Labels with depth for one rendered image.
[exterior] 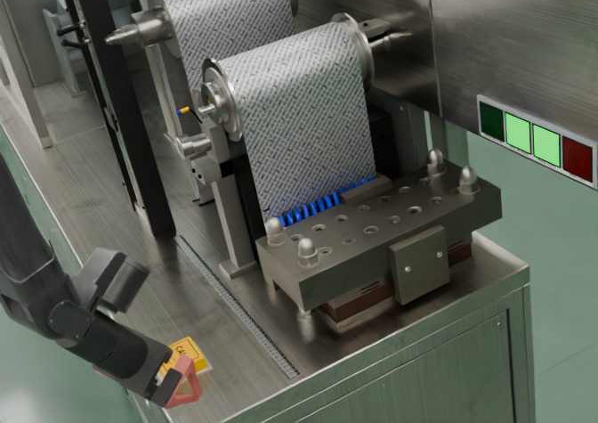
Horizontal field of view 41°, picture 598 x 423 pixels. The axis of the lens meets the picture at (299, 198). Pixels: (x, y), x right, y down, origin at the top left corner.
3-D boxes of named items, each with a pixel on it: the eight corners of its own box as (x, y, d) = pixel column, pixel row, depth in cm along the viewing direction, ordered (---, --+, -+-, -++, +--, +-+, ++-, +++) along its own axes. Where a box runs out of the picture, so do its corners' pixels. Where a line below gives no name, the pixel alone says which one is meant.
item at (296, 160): (264, 227, 143) (243, 134, 134) (375, 179, 151) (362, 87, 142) (266, 228, 143) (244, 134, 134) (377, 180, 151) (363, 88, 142)
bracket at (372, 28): (349, 35, 146) (347, 24, 145) (375, 25, 148) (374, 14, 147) (363, 40, 142) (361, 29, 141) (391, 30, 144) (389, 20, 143)
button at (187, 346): (154, 364, 135) (150, 353, 133) (192, 345, 137) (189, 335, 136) (168, 387, 129) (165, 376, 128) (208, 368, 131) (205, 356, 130)
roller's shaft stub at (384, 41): (347, 61, 148) (343, 38, 146) (379, 49, 150) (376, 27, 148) (359, 67, 144) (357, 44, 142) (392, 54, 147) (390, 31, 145)
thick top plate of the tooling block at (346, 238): (262, 268, 141) (254, 239, 138) (447, 185, 154) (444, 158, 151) (304, 313, 128) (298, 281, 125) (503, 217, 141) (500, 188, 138)
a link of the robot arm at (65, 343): (39, 335, 94) (68, 351, 90) (71, 283, 96) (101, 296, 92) (79, 357, 99) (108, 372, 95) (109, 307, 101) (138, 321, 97)
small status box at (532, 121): (478, 134, 131) (475, 94, 127) (481, 133, 131) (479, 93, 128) (595, 190, 111) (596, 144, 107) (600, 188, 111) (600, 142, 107)
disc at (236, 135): (214, 126, 146) (194, 49, 139) (216, 126, 146) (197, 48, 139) (247, 153, 134) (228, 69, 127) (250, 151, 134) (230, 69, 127)
